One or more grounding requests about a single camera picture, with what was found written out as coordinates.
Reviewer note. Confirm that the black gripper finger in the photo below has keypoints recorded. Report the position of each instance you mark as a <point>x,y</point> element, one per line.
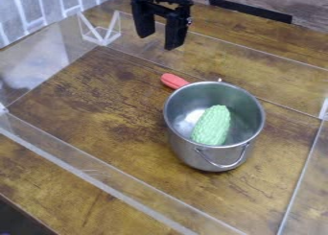
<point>144,19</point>
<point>176,28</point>

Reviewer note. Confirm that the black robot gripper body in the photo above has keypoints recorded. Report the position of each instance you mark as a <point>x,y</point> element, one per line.
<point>183,8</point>

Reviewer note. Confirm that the orange plastic spoon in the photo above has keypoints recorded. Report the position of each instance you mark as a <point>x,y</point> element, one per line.
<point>174,81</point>

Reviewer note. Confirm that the silver metal pot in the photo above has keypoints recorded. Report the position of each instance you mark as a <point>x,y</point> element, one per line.
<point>183,110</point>

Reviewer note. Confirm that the green knitted vegetable toy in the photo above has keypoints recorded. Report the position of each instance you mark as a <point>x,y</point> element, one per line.
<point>212,126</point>

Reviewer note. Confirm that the clear acrylic corner bracket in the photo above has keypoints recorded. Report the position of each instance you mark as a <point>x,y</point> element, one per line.
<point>96,34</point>

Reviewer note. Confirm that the black strip on wall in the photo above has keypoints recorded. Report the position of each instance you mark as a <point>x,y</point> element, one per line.
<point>238,7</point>

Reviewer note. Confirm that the clear acrylic enclosure wall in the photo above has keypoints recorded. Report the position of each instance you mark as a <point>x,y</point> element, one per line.
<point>86,163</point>

